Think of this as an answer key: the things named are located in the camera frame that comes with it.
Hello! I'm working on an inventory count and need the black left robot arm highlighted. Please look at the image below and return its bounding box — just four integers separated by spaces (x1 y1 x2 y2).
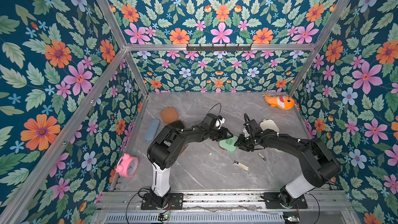
146 113 233 209

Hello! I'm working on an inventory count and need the cream large nail clipper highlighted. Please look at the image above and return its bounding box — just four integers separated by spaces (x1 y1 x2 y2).
234 161 249 171

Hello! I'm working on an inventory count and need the pink alarm clock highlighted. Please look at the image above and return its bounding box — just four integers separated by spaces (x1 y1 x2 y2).
115 153 139 178

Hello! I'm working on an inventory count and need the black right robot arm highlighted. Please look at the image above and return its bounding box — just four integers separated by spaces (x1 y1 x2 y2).
235 119 341 208

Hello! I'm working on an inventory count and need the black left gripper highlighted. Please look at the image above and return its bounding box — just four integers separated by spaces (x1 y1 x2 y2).
206 127 233 142

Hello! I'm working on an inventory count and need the orange clownfish plush toy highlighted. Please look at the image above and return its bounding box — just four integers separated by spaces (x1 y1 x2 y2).
262 94 295 110

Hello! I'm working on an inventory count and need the small silver nail clipper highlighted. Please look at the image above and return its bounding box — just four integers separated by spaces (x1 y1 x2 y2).
258 153 267 161

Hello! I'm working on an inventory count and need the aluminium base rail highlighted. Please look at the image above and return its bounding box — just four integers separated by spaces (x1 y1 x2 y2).
96 189 353 212

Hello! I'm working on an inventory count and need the brown nail clipper case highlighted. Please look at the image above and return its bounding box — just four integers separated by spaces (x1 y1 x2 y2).
161 107 185 129

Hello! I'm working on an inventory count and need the black hook rail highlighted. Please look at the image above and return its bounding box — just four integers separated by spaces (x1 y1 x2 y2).
186 44 252 52

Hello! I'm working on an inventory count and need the green nail clipper case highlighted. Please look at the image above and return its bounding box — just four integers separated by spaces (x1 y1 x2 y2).
219 136 238 152

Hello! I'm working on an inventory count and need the cream nail clipper case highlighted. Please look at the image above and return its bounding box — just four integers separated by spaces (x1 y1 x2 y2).
260 119 280 132

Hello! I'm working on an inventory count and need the blue oval case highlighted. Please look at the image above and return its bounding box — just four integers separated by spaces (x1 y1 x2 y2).
144 119 160 142

